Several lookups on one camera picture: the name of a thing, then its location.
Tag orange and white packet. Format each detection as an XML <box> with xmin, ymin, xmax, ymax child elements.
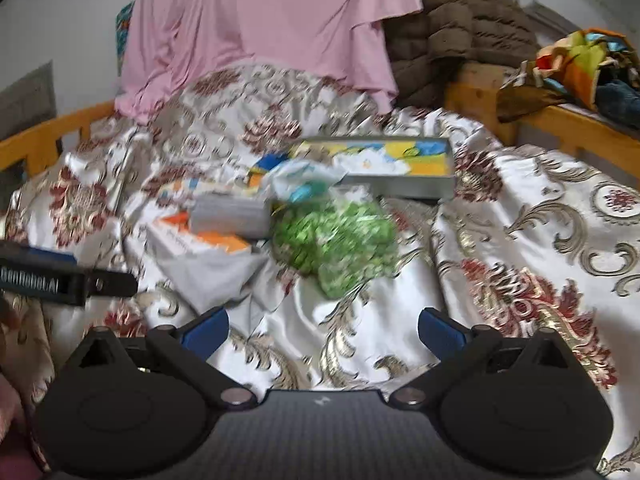
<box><xmin>146</xmin><ymin>211</ymin><xmax>271</xmax><ymax>312</ymax></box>

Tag brown quilted jacket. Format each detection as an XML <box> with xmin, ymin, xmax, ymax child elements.
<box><xmin>385</xmin><ymin>0</ymin><xmax>541</xmax><ymax>109</ymax></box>

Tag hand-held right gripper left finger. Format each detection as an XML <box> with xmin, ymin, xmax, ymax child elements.
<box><xmin>70</xmin><ymin>306</ymin><xmax>258</xmax><ymax>408</ymax></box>

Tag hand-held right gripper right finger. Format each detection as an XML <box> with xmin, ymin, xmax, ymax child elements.
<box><xmin>389</xmin><ymin>307</ymin><xmax>573</xmax><ymax>407</ymax></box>

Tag bag of green candies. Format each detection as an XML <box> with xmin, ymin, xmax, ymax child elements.
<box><xmin>270</xmin><ymin>186</ymin><xmax>399</xmax><ymax>297</ymax></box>

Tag wooden bed rail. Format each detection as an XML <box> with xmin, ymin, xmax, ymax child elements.
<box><xmin>0</xmin><ymin>100</ymin><xmax>119</xmax><ymax>173</ymax></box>

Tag blue jeans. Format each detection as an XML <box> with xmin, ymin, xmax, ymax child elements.
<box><xmin>594</xmin><ymin>77</ymin><xmax>640</xmax><ymax>130</ymax></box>

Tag floral satin blanket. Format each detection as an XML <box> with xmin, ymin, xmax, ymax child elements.
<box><xmin>0</xmin><ymin>62</ymin><xmax>640</xmax><ymax>480</ymax></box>

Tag pink bed sheet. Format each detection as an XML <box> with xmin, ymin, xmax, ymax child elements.
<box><xmin>114</xmin><ymin>0</ymin><xmax>425</xmax><ymax>123</ymax></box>

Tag maroon clothing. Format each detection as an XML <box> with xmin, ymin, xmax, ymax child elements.
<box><xmin>0</xmin><ymin>372</ymin><xmax>48</xmax><ymax>480</ymax></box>

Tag brown drawstring bag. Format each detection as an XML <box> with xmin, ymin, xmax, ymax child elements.
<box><xmin>497</xmin><ymin>60</ymin><xmax>568</xmax><ymax>124</ymax></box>

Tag colourful patchwork cloth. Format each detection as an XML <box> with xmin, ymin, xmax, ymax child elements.
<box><xmin>520</xmin><ymin>29</ymin><xmax>640</xmax><ymax>111</ymax></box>

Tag wooden bench frame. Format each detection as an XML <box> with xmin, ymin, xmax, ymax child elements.
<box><xmin>444</xmin><ymin>62</ymin><xmax>640</xmax><ymax>178</ymax></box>

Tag metal box with colourful lining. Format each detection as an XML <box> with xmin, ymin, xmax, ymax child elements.
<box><xmin>290</xmin><ymin>136</ymin><xmax>457</xmax><ymax>202</ymax></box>

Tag small colourful wall poster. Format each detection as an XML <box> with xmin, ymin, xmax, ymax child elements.
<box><xmin>116</xmin><ymin>1</ymin><xmax>136</xmax><ymax>68</ymax></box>

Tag white and blue plastic packet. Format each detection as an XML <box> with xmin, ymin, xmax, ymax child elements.
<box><xmin>269</xmin><ymin>156</ymin><xmax>347</xmax><ymax>202</ymax></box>

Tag grey tissue pack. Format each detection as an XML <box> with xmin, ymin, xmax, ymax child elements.
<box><xmin>191</xmin><ymin>194</ymin><xmax>274</xmax><ymax>239</ymax></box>

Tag grey wall panel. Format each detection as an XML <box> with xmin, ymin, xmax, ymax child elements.
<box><xmin>0</xmin><ymin>60</ymin><xmax>56</xmax><ymax>128</ymax></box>

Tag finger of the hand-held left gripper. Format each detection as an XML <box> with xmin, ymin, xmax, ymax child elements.
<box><xmin>27</xmin><ymin>248</ymin><xmax>79</xmax><ymax>266</ymax></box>
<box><xmin>85</xmin><ymin>269</ymin><xmax>139</xmax><ymax>299</ymax></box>

